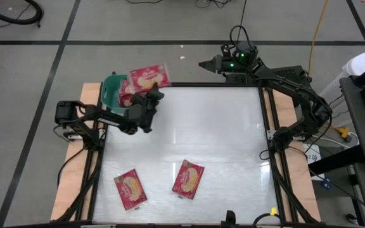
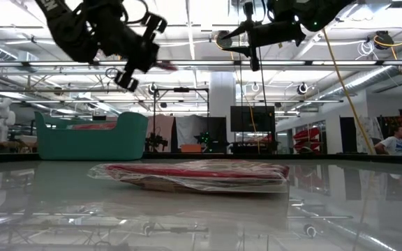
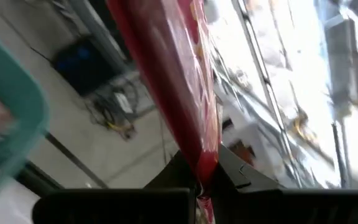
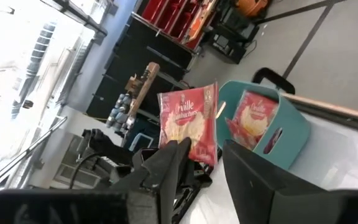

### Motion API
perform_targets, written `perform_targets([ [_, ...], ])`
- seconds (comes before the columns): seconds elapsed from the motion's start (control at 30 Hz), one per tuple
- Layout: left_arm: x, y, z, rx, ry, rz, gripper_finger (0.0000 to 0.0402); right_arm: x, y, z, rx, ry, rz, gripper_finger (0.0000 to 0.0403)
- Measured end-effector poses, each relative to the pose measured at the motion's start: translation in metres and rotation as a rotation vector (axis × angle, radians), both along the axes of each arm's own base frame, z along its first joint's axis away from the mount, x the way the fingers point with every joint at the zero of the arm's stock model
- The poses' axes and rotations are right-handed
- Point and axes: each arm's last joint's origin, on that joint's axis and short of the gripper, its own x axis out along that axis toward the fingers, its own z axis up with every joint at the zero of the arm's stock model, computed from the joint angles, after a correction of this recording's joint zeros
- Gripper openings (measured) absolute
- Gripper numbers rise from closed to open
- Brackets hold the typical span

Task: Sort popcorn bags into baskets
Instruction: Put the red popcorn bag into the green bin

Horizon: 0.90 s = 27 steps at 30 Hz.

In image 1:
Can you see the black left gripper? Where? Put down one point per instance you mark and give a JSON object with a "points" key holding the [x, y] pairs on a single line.
{"points": [[143, 114]]}

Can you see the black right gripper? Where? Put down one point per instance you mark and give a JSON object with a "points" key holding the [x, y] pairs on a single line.
{"points": [[242, 58]]}

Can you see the red popcorn bag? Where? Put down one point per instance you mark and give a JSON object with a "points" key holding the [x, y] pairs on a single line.
{"points": [[131, 190], [188, 180], [147, 79], [125, 95]]}

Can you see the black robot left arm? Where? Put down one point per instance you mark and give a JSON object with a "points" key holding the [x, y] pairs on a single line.
{"points": [[106, 117]]}

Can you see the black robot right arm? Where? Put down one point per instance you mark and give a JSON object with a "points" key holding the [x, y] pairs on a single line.
{"points": [[296, 92]]}

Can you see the teal plastic basket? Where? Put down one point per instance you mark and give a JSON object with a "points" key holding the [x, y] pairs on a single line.
{"points": [[109, 95]]}

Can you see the light wooden side board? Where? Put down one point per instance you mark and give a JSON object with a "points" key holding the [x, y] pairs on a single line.
{"points": [[299, 196], [74, 177]]}

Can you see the white paper sheet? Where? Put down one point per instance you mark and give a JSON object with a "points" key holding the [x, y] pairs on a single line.
{"points": [[311, 158]]}

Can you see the yellow power plug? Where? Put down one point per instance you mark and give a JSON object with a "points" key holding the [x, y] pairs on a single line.
{"points": [[342, 130]]}

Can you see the white trash bin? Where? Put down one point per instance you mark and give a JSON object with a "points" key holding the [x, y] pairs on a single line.
{"points": [[360, 63]]}

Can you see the yellow clip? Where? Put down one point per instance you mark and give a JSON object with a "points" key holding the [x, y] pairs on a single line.
{"points": [[273, 211]]}

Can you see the blue tag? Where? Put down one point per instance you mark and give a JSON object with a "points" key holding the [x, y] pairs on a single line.
{"points": [[326, 183]]}

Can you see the black table-level camera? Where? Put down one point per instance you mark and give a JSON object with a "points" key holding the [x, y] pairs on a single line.
{"points": [[230, 218]]}

